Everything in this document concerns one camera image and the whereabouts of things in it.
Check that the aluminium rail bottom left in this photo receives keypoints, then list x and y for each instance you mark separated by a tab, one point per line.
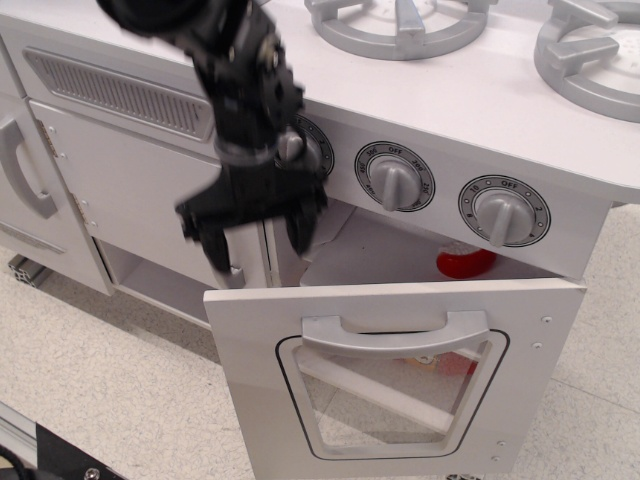
18	434

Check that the white toy kitchen body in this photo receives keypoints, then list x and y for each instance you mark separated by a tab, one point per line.
480	110

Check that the white cabinet door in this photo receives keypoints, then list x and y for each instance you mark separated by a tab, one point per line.
129	186

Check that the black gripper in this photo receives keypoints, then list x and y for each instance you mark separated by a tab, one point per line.
246	194

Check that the white oven door with window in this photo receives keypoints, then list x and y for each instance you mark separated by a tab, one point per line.
306	414

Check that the left silver stove burner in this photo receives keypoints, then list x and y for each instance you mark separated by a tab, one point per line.
399	30

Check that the silver stove burner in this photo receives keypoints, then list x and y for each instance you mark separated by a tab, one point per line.
399	30
588	52

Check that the red toy food item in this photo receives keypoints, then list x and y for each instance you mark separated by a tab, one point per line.
459	260

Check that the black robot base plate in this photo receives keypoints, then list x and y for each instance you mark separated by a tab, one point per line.
57	459

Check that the silver oven door handle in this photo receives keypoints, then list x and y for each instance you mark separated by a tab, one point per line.
327	335

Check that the silver cabinet door handle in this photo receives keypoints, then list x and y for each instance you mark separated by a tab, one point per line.
234	278

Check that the right silver stove burner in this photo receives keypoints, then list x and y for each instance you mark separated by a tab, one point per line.
588	52

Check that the right grey control knob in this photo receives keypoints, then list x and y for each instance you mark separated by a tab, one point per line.
504	211

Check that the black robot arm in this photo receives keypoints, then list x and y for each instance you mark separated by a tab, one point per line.
239	61

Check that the silver vent grille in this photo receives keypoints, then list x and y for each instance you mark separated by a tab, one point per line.
125	95

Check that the aluminium frame rail left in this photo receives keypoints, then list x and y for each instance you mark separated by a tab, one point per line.
28	271

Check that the grey control knob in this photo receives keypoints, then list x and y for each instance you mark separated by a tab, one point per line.
304	146
394	176
504	211

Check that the left grey control knob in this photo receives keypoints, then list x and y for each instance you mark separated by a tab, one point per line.
304	146

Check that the middle grey control knob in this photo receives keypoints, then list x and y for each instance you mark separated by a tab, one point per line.
394	176

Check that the white far-left door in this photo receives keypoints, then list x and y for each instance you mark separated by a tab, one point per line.
39	218

